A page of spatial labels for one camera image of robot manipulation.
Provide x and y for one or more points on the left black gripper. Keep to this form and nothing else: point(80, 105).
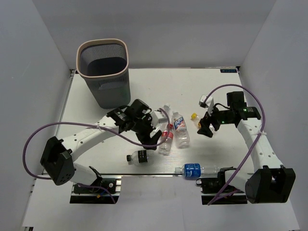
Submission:
point(151, 141)

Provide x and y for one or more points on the clear bottle red label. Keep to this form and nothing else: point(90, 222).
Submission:
point(168, 135)

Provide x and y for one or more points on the grey bin with beige rim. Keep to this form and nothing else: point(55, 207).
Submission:
point(103, 64)

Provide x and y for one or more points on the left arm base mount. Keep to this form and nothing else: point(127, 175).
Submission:
point(96, 196)

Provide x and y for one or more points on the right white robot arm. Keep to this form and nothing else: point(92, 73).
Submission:
point(271, 181)

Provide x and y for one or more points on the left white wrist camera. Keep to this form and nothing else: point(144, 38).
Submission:
point(158, 117)

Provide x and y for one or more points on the clear bottle blue white label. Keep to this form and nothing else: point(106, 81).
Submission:
point(180, 130)

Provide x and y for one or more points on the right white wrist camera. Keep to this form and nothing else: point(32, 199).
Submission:
point(207, 102)

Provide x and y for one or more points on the clear bottle yellow label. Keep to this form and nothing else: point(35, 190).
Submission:
point(195, 118)

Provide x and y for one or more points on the clear bottle with white cap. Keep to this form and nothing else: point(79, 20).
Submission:
point(162, 124)

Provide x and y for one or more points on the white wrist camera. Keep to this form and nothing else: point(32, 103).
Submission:
point(207, 102)
point(158, 117)

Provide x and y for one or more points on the blue table corner label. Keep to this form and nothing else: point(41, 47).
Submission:
point(228, 70)

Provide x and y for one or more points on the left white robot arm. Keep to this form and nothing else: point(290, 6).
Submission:
point(60, 155)

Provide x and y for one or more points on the clear bottle black label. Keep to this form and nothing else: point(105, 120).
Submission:
point(141, 158)

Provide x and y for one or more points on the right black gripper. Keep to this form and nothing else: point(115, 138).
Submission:
point(205, 130)

